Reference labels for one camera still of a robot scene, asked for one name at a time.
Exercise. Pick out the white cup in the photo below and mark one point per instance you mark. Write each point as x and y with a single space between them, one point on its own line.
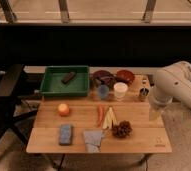
120 90

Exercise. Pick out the dark bar in tray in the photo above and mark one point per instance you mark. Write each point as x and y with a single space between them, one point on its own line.
67 78

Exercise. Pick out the orange carrot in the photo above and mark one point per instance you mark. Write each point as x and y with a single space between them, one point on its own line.
100 115

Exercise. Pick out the grey folded cloth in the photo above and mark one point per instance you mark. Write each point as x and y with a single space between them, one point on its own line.
92 139

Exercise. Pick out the black chair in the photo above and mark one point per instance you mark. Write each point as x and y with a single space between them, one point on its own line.
8 101

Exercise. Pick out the green plastic tray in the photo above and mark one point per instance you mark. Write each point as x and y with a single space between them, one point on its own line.
59 81

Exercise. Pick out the orange apple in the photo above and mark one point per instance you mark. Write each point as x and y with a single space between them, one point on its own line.
63 109

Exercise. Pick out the blue cup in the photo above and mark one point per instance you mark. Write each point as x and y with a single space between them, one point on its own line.
103 91

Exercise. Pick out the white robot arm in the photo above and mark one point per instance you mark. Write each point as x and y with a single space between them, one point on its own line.
170 82

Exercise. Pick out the purple bowl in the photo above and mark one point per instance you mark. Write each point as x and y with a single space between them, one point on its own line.
103 77

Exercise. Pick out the pale yellow soft gripper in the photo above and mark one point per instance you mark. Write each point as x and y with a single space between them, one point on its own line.
155 111

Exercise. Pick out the wooden folding table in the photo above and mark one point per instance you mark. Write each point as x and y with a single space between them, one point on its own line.
61 122

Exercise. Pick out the brown pine cone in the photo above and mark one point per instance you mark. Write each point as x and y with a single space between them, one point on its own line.
122 130

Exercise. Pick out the blue sponge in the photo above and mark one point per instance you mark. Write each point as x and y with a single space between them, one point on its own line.
66 132

